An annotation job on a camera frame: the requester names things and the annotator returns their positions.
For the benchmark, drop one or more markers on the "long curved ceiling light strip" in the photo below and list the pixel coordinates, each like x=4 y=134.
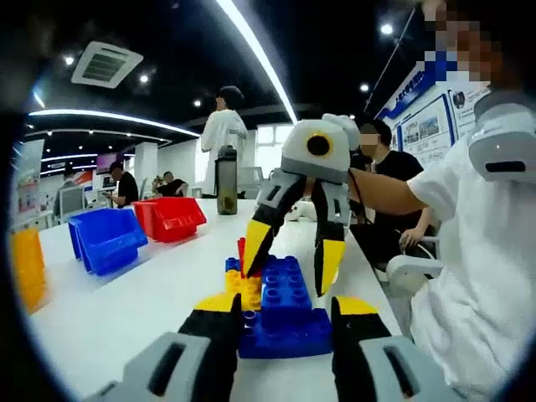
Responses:
x=259 y=54

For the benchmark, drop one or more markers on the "short ceiling light strip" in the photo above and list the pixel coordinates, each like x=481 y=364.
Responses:
x=117 y=118

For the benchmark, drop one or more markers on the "white chair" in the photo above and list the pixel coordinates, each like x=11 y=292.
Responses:
x=412 y=270

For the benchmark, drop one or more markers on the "ceiling air conditioner unit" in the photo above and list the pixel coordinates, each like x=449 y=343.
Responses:
x=104 y=63

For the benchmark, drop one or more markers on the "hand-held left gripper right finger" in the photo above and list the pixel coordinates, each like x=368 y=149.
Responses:
x=360 y=343

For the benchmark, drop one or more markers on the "red plastic bin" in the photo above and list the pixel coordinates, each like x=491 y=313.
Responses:
x=171 y=218

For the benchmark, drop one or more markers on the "purple wall screen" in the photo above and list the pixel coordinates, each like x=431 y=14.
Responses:
x=108 y=160

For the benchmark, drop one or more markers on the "person's white shirt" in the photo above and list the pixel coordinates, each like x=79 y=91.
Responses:
x=481 y=272

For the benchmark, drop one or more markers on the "yellow toy block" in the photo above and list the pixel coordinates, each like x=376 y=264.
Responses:
x=247 y=289

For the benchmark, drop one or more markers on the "large blue toy block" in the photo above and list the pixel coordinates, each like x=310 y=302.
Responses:
x=289 y=335

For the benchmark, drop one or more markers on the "blue plastic bin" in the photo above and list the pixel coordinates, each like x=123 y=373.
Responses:
x=109 y=238

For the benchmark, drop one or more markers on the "grey water bottle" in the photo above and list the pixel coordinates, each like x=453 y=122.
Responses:
x=226 y=184

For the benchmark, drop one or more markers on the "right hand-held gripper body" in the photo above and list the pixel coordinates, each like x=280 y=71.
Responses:
x=301 y=155

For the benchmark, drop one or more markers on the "yellow plastic bin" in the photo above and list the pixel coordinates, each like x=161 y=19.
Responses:
x=29 y=272

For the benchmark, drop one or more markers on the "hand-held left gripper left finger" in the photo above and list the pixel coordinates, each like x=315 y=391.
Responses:
x=209 y=335

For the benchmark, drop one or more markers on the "grey office chair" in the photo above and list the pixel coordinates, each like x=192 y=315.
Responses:
x=71 y=203

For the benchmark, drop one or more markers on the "red toy block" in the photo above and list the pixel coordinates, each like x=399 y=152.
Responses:
x=241 y=251

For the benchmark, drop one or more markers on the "blue white wall poster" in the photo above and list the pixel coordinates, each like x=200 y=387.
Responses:
x=423 y=125

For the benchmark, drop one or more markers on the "small blue toy block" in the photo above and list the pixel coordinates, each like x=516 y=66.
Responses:
x=232 y=264

